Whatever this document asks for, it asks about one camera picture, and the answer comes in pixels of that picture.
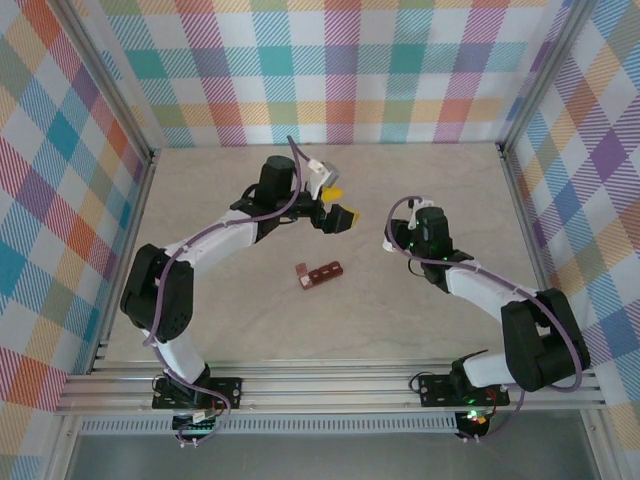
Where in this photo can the red-brown block piece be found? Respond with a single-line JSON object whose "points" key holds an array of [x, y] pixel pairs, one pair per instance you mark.
{"points": [[322, 274]]}

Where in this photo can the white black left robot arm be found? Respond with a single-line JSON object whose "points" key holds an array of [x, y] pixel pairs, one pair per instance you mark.
{"points": [[215, 240]]}

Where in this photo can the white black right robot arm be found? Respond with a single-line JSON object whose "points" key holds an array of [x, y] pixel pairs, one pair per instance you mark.
{"points": [[485, 290]]}

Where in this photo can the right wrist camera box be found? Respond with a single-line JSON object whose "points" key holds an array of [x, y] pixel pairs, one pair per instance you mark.
{"points": [[420, 201]]}

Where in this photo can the aluminium right side rail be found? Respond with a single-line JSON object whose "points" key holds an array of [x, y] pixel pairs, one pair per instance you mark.
{"points": [[518, 200]]}

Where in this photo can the aluminium left side rail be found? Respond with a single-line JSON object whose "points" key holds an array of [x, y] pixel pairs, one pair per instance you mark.
{"points": [[141, 192]]}

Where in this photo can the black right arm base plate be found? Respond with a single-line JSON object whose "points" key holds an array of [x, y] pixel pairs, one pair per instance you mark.
{"points": [[435, 390]]}

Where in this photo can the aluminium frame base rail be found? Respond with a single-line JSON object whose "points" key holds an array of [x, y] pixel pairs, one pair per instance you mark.
{"points": [[325, 390]]}

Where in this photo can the aluminium right frame post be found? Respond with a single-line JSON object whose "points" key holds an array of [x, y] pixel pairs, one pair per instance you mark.
{"points": [[542, 75]]}

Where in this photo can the aluminium frame post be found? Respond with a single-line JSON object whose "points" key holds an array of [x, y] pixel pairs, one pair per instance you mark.
{"points": [[106, 75], [542, 75]]}

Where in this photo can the aluminium left frame post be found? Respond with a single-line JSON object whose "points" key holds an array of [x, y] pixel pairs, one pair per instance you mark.
{"points": [[106, 75]]}

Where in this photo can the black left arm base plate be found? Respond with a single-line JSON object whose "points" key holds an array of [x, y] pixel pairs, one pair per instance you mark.
{"points": [[225, 392]]}

